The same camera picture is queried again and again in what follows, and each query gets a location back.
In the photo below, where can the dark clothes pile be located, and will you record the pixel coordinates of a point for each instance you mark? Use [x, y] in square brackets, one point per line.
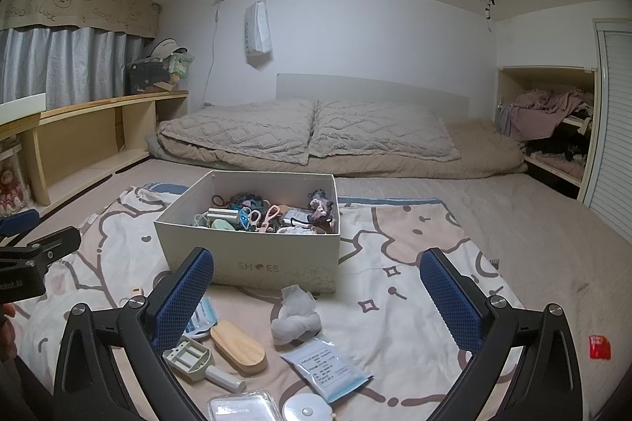
[558, 150]

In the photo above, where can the pink clothes pile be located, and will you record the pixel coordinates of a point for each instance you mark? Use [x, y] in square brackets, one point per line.
[543, 114]

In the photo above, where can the pile of small accessories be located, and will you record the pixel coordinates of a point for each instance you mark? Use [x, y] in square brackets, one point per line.
[266, 216]

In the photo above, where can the white louvre door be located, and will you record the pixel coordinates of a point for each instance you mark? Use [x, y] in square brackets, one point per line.
[614, 129]

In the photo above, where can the person's left hand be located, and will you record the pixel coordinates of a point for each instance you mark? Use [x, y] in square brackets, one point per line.
[6, 334]

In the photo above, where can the white round tape measure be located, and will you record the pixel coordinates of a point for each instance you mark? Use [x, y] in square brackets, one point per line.
[306, 407]

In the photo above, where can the white hat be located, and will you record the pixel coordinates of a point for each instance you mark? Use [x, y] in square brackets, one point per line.
[163, 48]

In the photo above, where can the knotted white towel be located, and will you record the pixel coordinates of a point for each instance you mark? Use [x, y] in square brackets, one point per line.
[294, 327]

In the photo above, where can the patterned stuffed toy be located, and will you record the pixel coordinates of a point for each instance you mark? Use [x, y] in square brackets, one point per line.
[10, 188]

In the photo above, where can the white headboard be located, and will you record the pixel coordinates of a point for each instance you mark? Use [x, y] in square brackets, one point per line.
[370, 90]

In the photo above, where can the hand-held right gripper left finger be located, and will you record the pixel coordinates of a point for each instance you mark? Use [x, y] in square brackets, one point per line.
[181, 302]

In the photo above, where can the pale green packet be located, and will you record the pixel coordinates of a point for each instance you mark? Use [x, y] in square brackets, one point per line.
[182, 65]

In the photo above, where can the clear plastic case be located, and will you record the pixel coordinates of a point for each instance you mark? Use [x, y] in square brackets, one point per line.
[242, 406]

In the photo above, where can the beige printed valance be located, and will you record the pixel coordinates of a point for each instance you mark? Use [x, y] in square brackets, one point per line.
[74, 6]

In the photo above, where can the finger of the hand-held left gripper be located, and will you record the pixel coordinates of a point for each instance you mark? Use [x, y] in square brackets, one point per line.
[19, 222]
[49, 249]

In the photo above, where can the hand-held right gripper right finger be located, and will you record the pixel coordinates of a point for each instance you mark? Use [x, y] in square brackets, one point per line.
[450, 302]

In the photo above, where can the oval wooden brush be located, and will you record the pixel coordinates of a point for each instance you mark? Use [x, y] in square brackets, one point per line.
[239, 348]

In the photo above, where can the white cardboard shoe box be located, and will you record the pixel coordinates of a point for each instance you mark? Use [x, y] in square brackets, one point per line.
[247, 263]

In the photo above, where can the black bag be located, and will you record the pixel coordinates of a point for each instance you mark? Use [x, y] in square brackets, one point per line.
[145, 77]

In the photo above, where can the grey curtain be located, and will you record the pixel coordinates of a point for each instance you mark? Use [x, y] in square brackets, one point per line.
[69, 65]

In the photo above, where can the wooden shelf unit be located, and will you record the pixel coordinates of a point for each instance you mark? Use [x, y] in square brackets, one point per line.
[79, 119]

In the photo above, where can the small red packet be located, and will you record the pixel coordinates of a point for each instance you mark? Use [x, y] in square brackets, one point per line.
[600, 347]

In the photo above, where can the printed cartoon blanket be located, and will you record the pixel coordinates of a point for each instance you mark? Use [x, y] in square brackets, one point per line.
[390, 317]

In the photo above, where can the white hanging bag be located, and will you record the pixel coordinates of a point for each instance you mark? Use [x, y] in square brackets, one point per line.
[257, 28]

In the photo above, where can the grey textured pillow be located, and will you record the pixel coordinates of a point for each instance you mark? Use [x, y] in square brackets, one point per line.
[380, 129]
[237, 132]

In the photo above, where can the white board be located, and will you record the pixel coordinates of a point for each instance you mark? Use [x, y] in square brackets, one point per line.
[22, 107]

